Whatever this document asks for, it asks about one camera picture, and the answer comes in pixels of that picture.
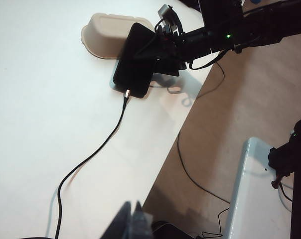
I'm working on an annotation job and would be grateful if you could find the black smartphone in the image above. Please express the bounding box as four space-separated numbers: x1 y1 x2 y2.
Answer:
112 22 159 99

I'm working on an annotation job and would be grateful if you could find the thin black floor cable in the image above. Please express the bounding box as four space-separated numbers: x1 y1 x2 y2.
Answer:
201 206 231 239

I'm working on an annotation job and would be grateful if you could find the black charging cable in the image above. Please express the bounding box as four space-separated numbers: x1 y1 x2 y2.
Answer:
54 89 132 239

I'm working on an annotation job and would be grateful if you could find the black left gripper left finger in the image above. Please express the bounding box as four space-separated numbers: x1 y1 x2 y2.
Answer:
107 200 133 239

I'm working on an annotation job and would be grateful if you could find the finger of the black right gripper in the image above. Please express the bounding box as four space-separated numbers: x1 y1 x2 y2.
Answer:
134 34 166 60
152 58 181 77

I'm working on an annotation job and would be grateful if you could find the white pulp tray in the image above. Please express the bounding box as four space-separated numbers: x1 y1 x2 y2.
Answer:
81 12 149 61

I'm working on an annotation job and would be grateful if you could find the black floor object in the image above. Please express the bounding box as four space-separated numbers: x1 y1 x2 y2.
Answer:
151 220 199 239

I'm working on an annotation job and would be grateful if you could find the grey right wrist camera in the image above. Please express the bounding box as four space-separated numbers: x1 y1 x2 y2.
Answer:
156 4 184 34

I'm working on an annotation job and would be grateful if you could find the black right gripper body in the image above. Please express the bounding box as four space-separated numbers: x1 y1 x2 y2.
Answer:
154 24 189 77

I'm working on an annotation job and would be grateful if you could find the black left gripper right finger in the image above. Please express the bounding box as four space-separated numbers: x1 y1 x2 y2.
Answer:
131 203 154 239

